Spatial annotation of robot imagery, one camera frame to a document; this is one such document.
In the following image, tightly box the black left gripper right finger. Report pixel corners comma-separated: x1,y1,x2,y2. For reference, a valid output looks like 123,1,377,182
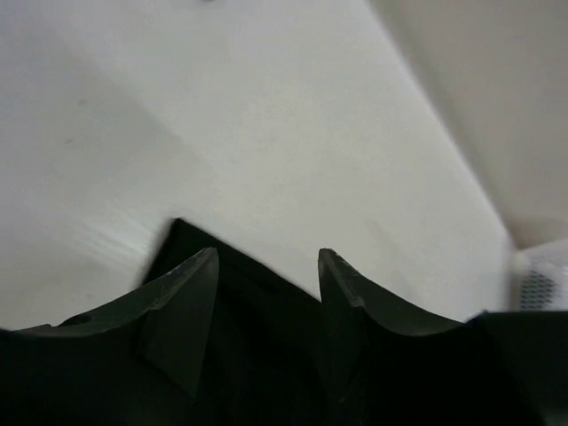
318,248,567,425

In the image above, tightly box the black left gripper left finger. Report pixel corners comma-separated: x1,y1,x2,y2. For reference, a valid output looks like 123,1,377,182
1,248,218,425

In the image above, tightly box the black tank top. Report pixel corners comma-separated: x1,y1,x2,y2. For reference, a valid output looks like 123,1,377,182
143,218,339,425

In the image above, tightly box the white plastic laundry basket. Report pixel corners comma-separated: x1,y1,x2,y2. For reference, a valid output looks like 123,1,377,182
509,239,567,312

